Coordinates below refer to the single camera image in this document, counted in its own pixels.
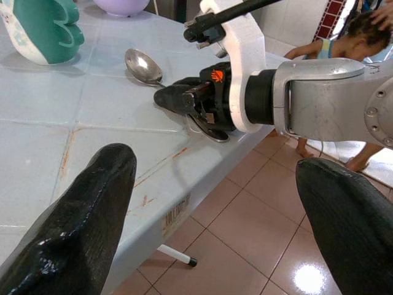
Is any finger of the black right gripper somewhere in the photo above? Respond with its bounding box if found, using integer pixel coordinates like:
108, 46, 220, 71
153, 85, 197, 116
170, 76, 202, 88

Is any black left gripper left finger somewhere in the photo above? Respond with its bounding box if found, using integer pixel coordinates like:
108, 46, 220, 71
0, 143, 138, 295

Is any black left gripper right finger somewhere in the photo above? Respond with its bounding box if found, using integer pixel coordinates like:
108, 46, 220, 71
295, 157, 393, 295

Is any silver metal spoon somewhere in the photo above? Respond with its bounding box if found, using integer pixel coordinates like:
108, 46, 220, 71
124, 48, 230, 143

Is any person's hand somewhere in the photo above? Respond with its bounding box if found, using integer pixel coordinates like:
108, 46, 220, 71
370, 5, 393, 32

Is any barcode sticker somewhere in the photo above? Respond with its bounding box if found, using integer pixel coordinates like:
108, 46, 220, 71
161, 194, 192, 237

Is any purple bowl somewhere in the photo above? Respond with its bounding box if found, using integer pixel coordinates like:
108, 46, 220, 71
93, 0, 150, 18

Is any white marker with black cap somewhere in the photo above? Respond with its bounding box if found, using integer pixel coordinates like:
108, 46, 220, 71
157, 244, 198, 268

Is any child in striped top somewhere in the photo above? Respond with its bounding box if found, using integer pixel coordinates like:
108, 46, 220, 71
284, 9, 393, 173

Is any teal and white ceramic holder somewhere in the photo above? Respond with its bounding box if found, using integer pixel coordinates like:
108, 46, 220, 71
0, 0, 85, 66

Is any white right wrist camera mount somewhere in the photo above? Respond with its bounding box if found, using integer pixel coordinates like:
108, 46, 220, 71
183, 0, 267, 134

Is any black camera cable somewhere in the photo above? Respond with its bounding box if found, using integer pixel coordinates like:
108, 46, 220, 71
211, 0, 285, 24

